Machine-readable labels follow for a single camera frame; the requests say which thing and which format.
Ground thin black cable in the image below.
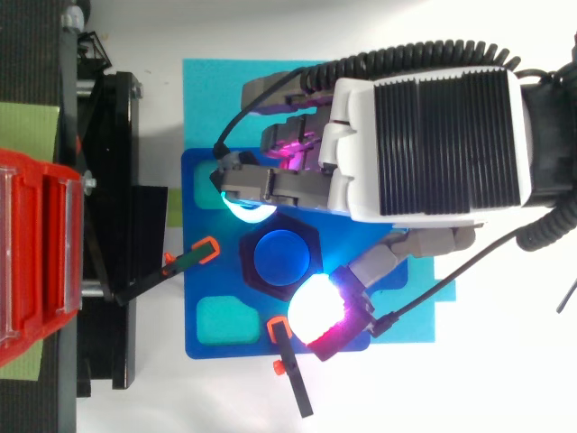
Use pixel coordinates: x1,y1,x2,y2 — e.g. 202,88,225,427
555,278,577,315
368,215,545,339
213,66,316,159

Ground large black nut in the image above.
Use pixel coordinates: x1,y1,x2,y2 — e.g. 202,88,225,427
238,212,323,303

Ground black-and-orange clip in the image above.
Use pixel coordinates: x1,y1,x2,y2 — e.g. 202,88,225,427
114,235,221,308
266,315,315,419

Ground blue bolt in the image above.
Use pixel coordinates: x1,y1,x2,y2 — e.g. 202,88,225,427
252,229,313,288

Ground blue plate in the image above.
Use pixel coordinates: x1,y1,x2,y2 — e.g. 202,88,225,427
180,147,410,361

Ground red bin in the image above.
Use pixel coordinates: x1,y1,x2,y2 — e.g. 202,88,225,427
0,147,87,370

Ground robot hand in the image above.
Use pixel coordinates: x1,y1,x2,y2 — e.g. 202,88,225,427
209,65,534,363

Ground turquoise plate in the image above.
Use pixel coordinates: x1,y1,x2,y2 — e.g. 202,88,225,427
181,58,457,345

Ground black stand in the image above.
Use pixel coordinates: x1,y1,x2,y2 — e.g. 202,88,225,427
0,0,170,433

